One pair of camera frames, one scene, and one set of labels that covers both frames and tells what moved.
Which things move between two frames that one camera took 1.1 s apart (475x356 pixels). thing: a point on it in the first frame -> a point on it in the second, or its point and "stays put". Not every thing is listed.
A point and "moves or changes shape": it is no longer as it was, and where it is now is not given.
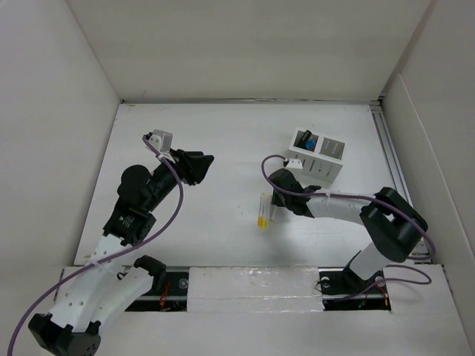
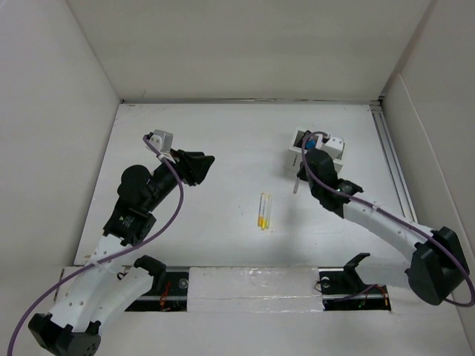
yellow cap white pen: [266, 211] stays put
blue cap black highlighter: [311, 144] stays put
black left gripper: [191, 165] stays put
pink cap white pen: [272, 212] moves or changes shape
